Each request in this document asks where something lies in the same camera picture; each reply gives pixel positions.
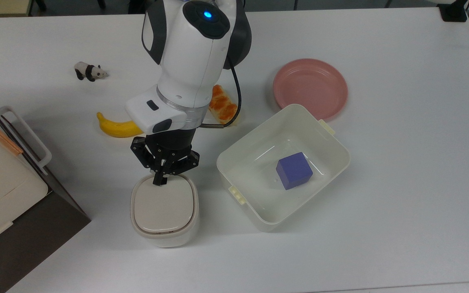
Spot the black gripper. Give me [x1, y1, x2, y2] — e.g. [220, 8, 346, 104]
[131, 128, 201, 186]

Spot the small cream lidded trash can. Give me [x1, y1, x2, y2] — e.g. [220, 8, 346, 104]
[130, 174, 200, 248]

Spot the white plastic open bin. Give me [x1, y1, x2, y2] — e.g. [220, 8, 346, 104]
[217, 103, 351, 233]

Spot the yellow banana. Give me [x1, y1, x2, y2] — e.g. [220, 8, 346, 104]
[96, 112, 144, 138]

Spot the toy bread slice with jam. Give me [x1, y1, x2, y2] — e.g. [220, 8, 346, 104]
[208, 84, 241, 125]

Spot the purple cube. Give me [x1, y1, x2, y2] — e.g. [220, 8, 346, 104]
[276, 152, 313, 191]

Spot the panda toy figure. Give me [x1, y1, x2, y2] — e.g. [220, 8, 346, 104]
[74, 61, 109, 82]

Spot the pink plate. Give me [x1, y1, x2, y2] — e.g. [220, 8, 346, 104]
[273, 58, 348, 122]

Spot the orange strip on storage box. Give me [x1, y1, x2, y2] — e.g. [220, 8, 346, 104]
[0, 119, 24, 156]

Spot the wooden desk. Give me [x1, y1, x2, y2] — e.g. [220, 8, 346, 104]
[0, 0, 32, 17]

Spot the black clamp base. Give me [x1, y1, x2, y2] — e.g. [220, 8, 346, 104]
[437, 0, 469, 22]

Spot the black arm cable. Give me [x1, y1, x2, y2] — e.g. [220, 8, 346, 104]
[199, 64, 243, 129]

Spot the white drawer handle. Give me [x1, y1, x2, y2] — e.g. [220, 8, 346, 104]
[0, 105, 52, 176]

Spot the white appliance with handle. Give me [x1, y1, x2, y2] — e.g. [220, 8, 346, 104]
[0, 89, 92, 293]

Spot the cream storage box with handles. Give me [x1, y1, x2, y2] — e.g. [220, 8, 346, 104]
[0, 95, 49, 254]

